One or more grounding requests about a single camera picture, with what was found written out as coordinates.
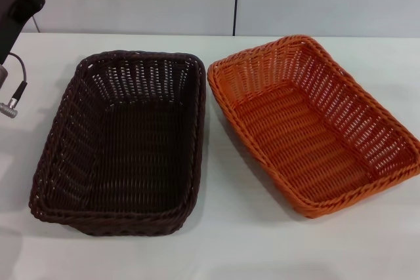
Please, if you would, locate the black cable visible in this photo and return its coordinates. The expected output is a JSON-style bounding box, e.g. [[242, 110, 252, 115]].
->
[[7, 51, 30, 98]]

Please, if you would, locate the silver cable connector plug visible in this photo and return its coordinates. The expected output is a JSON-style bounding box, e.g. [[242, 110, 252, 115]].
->
[[0, 94, 30, 117]]

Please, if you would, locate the dark brown woven basket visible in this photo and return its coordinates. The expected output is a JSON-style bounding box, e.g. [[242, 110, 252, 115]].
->
[[28, 49, 207, 237]]

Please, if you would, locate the orange woven basket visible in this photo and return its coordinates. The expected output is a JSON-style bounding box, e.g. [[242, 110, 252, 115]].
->
[[206, 34, 420, 219]]

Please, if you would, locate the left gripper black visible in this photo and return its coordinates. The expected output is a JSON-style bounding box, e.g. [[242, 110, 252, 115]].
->
[[0, 0, 62, 65]]

